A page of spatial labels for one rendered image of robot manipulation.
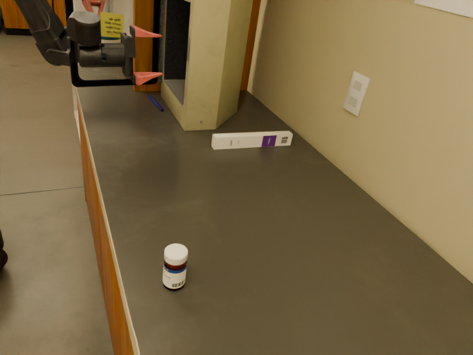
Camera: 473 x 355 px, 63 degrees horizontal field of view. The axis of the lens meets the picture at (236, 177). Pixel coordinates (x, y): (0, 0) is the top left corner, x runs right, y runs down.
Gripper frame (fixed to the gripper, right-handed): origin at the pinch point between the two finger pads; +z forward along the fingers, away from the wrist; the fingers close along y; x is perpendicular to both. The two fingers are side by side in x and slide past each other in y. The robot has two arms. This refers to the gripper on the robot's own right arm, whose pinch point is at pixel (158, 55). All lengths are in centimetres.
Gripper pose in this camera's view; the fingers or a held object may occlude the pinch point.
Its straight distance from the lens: 109.1
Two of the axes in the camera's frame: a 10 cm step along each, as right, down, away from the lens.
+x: -3.9, -4.5, 8.0
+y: 0.8, -8.8, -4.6
